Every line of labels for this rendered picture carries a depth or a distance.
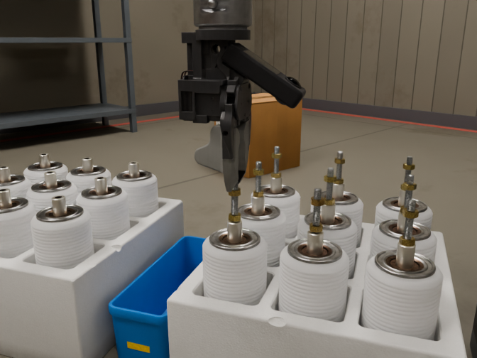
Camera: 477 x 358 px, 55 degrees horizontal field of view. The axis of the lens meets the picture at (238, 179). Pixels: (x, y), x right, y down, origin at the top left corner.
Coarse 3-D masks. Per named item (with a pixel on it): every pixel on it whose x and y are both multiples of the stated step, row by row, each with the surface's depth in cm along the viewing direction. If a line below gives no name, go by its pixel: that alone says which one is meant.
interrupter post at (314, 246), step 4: (308, 232) 62; (312, 232) 62; (320, 232) 62; (308, 236) 62; (312, 236) 62; (316, 236) 62; (320, 236) 62; (308, 240) 62; (312, 240) 62; (316, 240) 62; (320, 240) 62; (308, 244) 63; (312, 244) 62; (316, 244) 62; (320, 244) 62; (308, 248) 63; (312, 248) 62; (316, 248) 62; (320, 248) 62; (308, 252) 63; (312, 252) 62; (316, 252) 62; (320, 252) 63
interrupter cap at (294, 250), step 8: (296, 240) 66; (304, 240) 66; (288, 248) 64; (296, 248) 64; (304, 248) 64; (328, 248) 64; (336, 248) 64; (296, 256) 61; (304, 256) 61; (312, 256) 61; (320, 256) 61; (328, 256) 61; (336, 256) 61
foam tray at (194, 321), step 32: (192, 288) 68; (352, 288) 68; (448, 288) 68; (192, 320) 64; (224, 320) 62; (256, 320) 61; (288, 320) 60; (320, 320) 60; (352, 320) 60; (448, 320) 60; (192, 352) 66; (224, 352) 64; (256, 352) 62; (288, 352) 60; (320, 352) 59; (352, 352) 57; (384, 352) 56; (416, 352) 54; (448, 352) 54
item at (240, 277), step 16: (208, 240) 67; (208, 256) 65; (224, 256) 63; (240, 256) 63; (256, 256) 64; (208, 272) 65; (224, 272) 64; (240, 272) 64; (256, 272) 65; (208, 288) 66; (224, 288) 64; (240, 288) 64; (256, 288) 66; (256, 304) 66
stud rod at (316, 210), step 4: (316, 188) 61; (316, 192) 61; (320, 192) 61; (316, 196) 61; (320, 196) 61; (316, 208) 61; (320, 208) 61; (316, 212) 61; (316, 216) 62; (312, 220) 62; (316, 220) 62; (312, 224) 62; (316, 224) 62; (316, 232) 62
